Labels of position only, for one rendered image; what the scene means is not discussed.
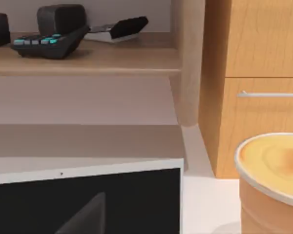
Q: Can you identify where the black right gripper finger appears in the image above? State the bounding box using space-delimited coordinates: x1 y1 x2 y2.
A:
55 192 106 234

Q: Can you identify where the white framed blackboard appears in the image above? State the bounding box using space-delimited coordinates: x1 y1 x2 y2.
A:
0 157 185 234

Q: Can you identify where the open wooden shelf unit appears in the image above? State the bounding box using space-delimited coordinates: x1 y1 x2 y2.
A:
0 0 206 171

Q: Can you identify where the wooden cupboard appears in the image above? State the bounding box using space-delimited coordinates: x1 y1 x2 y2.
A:
197 0 293 179

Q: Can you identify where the black calculator with teal keys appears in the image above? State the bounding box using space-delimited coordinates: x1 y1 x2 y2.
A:
10 24 90 60

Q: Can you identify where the orange cup of coffee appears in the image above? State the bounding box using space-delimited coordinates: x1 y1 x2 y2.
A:
234 132 293 234

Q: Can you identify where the wooden drawer front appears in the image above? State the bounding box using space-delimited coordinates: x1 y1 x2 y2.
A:
216 78 293 179

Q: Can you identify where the black and white stapler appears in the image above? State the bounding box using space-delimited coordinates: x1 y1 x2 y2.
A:
84 16 149 44

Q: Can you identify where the wooden cupboard door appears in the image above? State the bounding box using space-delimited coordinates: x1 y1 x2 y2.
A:
225 0 293 78

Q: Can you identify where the long metal handle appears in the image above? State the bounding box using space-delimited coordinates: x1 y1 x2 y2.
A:
236 90 293 99

